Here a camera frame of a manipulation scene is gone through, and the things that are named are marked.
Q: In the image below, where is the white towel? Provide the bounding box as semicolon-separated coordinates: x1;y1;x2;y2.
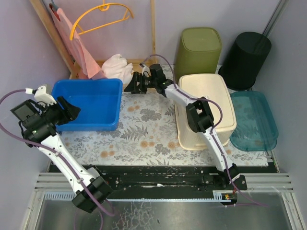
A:
101;54;133;84

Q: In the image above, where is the blue plastic tray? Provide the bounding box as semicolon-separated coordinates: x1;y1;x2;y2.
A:
52;79;123;131

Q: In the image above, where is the green mesh basket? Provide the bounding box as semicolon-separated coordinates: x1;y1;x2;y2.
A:
174;27;222;82

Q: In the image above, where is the white plastic basin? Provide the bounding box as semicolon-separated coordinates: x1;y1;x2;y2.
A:
174;73;237;151

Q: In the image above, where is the large black plastic bin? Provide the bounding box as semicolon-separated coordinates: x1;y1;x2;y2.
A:
218;32;272;91

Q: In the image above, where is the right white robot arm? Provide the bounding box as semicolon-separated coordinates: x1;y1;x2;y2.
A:
124;63;240;184

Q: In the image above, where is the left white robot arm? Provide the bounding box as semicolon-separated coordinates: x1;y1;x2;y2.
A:
11;96;115;216

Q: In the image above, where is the pink hanging towel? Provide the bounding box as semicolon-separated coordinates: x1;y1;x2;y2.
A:
49;3;106;80

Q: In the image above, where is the floral table mat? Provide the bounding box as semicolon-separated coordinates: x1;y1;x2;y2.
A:
59;64;269;166

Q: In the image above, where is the orange clothes hanger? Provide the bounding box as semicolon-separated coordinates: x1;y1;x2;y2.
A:
69;1;134;41

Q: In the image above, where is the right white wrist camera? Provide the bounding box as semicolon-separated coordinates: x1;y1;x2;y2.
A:
140;63;150;76

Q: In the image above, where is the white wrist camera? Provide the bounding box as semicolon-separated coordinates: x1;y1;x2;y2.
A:
140;63;150;76
25;84;57;107

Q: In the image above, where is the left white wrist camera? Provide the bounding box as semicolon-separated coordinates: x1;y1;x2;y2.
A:
25;84;57;107

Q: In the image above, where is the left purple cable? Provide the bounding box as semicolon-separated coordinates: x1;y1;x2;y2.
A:
0;88;118;230

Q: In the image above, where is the purple cable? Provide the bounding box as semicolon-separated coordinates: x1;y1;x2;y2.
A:
141;54;269;207
0;88;118;230

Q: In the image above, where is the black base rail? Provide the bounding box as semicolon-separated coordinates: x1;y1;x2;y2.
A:
49;164;280;207

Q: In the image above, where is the wooden rack frame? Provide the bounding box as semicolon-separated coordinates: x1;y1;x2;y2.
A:
30;0;156;79

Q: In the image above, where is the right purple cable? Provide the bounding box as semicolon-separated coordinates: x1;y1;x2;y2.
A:
141;54;269;207

